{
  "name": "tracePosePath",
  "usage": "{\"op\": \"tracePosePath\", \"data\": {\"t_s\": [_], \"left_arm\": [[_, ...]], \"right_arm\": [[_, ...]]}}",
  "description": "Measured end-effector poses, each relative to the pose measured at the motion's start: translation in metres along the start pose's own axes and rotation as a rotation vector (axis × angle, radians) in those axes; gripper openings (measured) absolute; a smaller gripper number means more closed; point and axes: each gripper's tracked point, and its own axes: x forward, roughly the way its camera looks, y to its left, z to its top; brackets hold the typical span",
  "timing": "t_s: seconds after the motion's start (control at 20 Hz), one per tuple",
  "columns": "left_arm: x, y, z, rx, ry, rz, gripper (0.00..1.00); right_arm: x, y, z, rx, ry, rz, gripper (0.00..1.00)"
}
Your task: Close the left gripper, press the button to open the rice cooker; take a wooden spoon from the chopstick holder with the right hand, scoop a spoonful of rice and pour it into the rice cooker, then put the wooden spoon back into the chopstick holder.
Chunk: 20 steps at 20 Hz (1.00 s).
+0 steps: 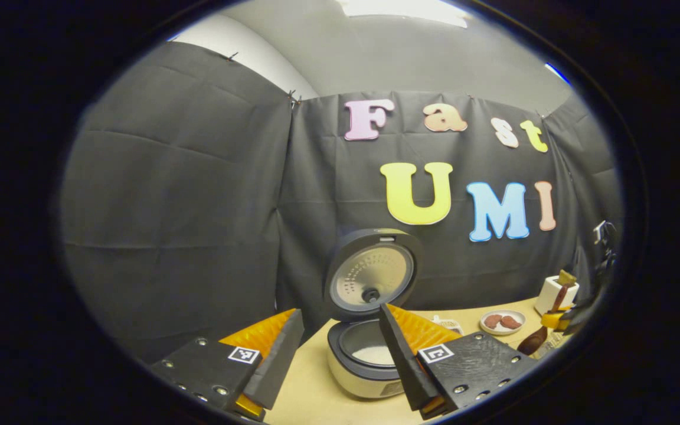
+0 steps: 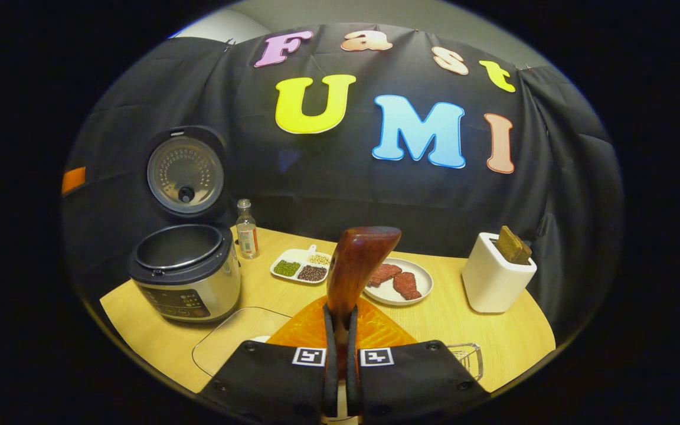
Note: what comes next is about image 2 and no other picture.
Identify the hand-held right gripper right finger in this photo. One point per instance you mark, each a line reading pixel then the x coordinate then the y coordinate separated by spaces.
pixel 353 378

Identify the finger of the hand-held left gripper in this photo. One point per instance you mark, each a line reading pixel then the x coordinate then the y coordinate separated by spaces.
pixel 73 180

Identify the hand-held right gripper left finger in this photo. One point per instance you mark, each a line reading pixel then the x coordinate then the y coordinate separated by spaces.
pixel 331 378

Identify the clear box of white rice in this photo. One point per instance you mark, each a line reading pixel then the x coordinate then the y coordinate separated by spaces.
pixel 234 336

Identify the brown wooden spoon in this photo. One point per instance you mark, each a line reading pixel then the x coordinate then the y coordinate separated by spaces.
pixel 355 260

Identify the grey silver rice cooker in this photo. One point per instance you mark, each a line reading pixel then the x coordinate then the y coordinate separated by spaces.
pixel 186 283

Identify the white square chopstick holder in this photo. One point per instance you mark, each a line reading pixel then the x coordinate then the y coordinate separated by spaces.
pixel 493 286

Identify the red meat slice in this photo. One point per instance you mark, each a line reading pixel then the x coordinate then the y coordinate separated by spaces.
pixel 384 274
pixel 408 286

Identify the small clear glass dish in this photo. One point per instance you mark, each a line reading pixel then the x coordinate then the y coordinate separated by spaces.
pixel 471 354

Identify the white round plate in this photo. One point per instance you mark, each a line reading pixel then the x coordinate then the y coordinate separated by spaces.
pixel 421 276

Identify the white divided dish with beans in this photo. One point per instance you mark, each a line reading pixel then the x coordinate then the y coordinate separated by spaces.
pixel 293 260

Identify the small glass bottle red label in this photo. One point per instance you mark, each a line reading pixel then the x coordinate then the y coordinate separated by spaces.
pixel 247 236

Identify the black backdrop cloth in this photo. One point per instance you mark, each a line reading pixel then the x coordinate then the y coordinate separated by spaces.
pixel 375 195

